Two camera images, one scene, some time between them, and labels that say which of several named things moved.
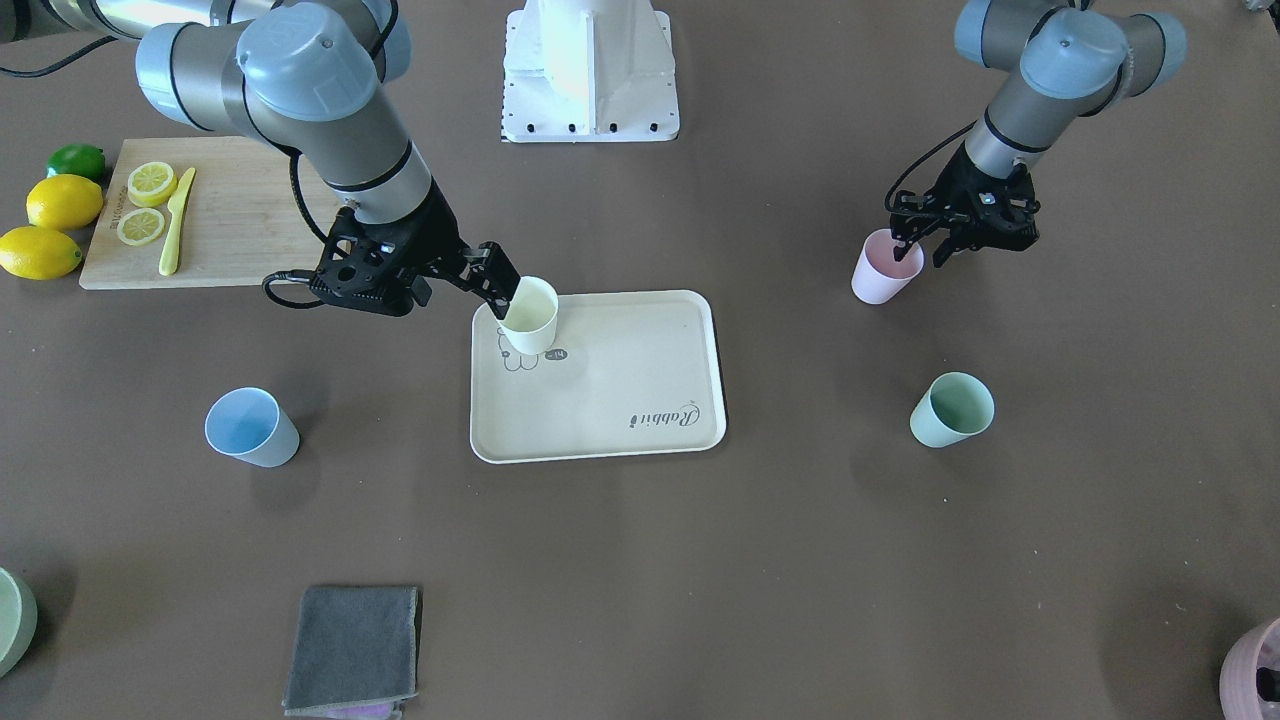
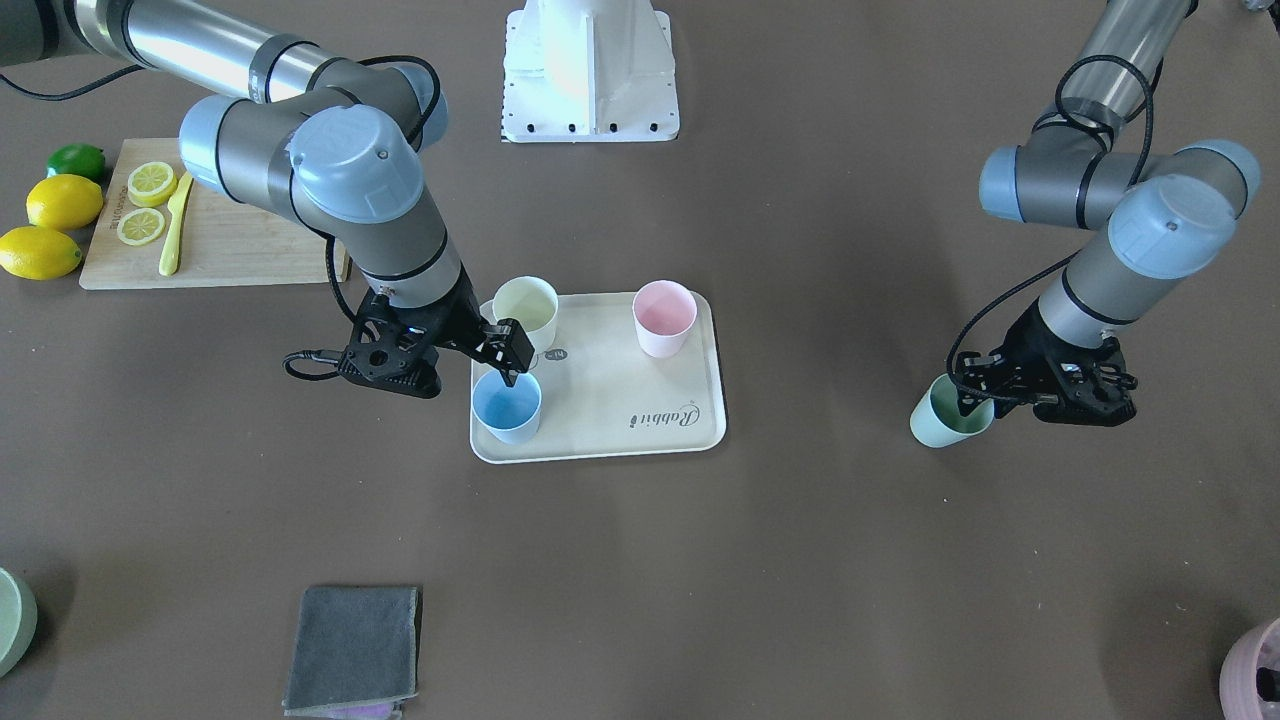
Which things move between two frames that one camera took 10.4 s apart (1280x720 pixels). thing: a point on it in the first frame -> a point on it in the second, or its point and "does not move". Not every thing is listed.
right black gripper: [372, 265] -> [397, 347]
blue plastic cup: [249, 424] -> [511, 414]
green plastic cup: [956, 405] does not move
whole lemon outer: [38, 253] does not move
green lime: [81, 159] does not move
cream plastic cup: [530, 323] does not move
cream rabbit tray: [631, 372] does not move
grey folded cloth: [356, 653] does not move
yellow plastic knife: [169, 261] does not move
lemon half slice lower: [140, 227] does not move
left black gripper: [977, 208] -> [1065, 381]
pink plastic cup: [877, 276] -> [663, 312]
